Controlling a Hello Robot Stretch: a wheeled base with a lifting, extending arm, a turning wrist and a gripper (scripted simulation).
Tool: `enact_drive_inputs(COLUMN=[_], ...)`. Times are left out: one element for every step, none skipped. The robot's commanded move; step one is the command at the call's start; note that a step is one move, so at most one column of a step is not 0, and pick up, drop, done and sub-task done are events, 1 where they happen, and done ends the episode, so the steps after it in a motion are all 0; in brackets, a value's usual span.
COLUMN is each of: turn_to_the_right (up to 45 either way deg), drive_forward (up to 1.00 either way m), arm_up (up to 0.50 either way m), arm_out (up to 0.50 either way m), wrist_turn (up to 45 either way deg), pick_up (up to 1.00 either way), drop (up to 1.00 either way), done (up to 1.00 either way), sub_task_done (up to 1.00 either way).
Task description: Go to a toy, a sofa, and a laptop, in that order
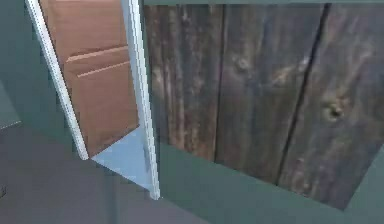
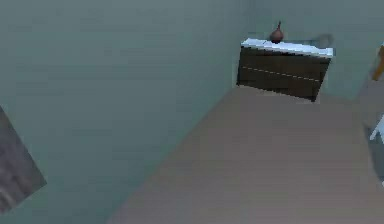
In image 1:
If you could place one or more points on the dark wood plank wall panel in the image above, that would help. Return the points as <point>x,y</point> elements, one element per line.
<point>253,96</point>

